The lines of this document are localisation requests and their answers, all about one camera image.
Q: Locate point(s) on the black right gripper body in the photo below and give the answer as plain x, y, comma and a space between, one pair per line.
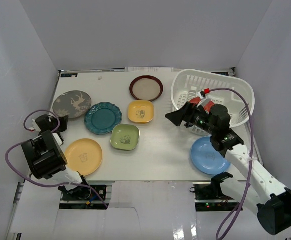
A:
201, 121

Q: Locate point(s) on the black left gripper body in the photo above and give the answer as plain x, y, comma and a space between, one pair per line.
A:
61, 122

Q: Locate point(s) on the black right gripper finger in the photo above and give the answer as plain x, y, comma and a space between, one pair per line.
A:
190, 114
179, 116

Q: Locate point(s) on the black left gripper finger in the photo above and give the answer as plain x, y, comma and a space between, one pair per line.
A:
62, 128
64, 120

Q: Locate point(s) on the red plate with teal flower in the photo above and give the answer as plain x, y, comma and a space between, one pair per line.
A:
206, 103

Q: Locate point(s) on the grey plate with deer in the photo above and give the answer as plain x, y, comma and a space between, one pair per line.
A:
73, 104

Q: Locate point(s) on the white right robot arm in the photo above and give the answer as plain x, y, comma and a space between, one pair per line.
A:
269, 200

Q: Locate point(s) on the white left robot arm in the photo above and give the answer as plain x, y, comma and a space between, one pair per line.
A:
47, 161

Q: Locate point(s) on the white plastic dish bin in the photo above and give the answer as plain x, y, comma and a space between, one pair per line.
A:
189, 82

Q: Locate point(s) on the yellow square panda dish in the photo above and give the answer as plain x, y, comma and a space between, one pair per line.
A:
141, 111

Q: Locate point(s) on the yellow round plate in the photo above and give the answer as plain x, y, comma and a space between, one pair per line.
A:
84, 156

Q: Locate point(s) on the teal scalloped plate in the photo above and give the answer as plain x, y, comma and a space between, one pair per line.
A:
102, 118

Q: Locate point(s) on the light blue round plate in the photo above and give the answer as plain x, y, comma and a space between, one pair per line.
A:
206, 159

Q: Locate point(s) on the dark red rimmed round plate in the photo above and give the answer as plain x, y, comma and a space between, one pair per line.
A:
146, 88

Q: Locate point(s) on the green square panda dish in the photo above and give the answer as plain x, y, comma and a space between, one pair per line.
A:
125, 137

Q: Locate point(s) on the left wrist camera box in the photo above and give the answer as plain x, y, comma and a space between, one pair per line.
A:
34, 127

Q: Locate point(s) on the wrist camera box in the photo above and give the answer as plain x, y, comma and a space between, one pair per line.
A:
34, 127
203, 94

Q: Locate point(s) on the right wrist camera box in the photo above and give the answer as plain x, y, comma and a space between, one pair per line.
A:
203, 94

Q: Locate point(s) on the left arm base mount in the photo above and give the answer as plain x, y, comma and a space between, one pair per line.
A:
86, 199

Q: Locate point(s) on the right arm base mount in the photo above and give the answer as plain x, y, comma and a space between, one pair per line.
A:
209, 196

